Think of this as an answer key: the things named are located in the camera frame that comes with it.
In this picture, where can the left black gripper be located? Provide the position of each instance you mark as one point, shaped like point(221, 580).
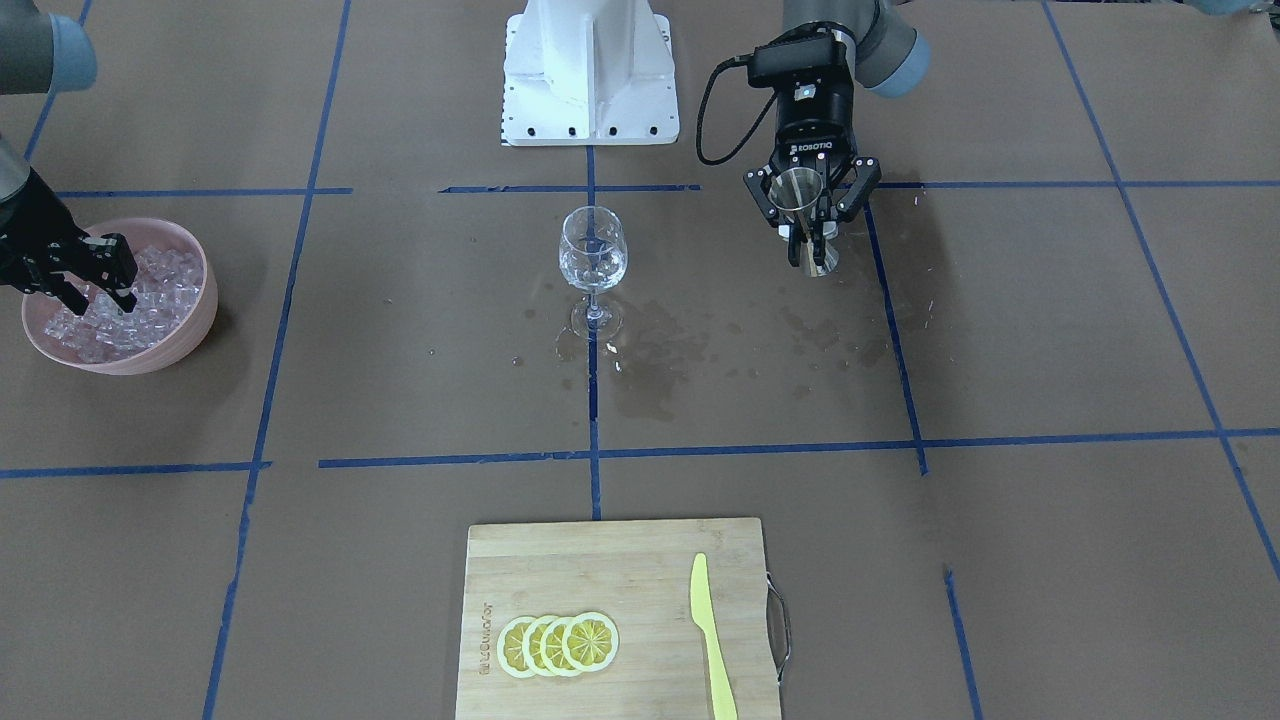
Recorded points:
point(815, 128)

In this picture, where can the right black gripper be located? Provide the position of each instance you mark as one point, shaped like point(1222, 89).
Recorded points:
point(38, 257)

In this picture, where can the steel double jigger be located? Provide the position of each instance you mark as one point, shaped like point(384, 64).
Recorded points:
point(797, 190)

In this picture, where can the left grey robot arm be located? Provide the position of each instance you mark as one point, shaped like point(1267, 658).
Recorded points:
point(886, 55)

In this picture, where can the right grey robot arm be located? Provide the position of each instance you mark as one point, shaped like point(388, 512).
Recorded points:
point(40, 54)

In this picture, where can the clear wine glass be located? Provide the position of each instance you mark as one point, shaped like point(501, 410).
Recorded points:
point(593, 258)

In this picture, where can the pink bowl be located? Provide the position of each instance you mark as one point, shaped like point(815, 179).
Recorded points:
point(177, 300)

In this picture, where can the bamboo cutting board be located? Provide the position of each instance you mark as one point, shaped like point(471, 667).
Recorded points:
point(638, 573)

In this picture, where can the lemon slice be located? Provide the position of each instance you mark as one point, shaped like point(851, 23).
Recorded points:
point(511, 654)
point(532, 645)
point(590, 642)
point(555, 647)

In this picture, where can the yellow plastic knife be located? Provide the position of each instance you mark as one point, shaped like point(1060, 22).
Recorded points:
point(722, 703)

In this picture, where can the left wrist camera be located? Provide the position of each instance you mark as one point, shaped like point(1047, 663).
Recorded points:
point(806, 60)

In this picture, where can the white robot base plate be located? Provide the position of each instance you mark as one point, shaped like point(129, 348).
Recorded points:
point(581, 73)

